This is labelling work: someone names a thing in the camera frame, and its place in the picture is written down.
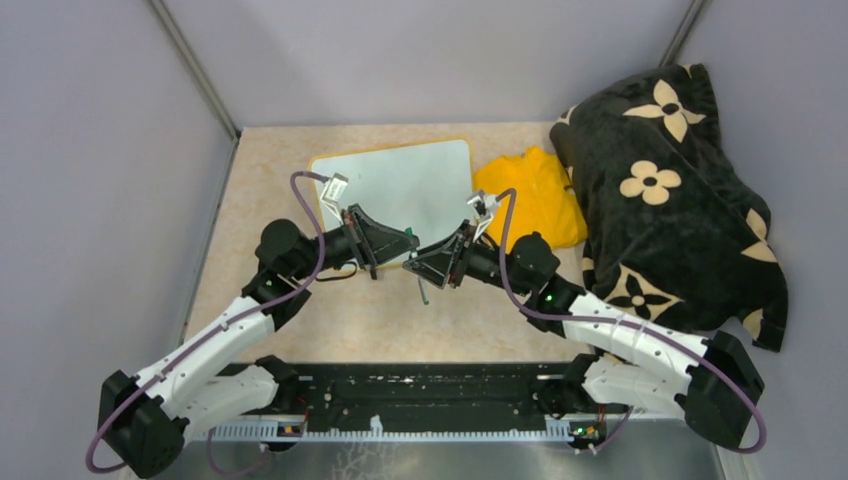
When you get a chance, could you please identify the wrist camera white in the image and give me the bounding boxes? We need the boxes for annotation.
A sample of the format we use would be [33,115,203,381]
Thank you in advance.
[466,190,500,223]
[320,173,349,206]

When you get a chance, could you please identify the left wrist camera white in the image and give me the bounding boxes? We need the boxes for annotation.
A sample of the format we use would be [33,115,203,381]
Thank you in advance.
[320,173,349,206]

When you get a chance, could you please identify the green whiteboard marker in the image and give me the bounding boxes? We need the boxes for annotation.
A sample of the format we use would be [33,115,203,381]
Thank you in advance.
[417,277,430,305]

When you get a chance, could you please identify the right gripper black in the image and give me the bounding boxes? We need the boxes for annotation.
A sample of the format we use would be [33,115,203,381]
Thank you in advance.
[404,220,532,298]

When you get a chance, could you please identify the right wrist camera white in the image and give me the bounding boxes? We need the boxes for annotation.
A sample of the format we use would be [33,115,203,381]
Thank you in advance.
[466,190,500,223]

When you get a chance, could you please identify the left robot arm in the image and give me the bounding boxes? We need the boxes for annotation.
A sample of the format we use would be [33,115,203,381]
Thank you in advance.
[90,204,420,479]

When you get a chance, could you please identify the black floral blanket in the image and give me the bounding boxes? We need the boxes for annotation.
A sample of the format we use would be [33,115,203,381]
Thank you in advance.
[549,64,789,352]

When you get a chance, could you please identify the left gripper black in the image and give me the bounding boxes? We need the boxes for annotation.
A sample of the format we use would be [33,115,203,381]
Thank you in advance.
[292,203,421,282]

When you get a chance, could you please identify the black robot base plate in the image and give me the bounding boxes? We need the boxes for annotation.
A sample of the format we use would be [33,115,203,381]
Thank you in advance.
[238,362,627,449]

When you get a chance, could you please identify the yellow-framed whiteboard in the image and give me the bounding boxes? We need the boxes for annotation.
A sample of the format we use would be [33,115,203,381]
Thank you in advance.
[308,137,473,247]

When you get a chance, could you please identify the aluminium rail frame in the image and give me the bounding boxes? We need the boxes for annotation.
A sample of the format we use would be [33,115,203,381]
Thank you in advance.
[185,370,740,444]

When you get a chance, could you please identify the yellow folded cloth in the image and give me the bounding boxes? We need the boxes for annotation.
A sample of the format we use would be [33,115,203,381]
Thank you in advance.
[472,146,588,251]

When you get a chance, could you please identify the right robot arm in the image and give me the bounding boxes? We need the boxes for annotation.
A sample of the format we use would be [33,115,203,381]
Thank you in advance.
[403,222,767,454]

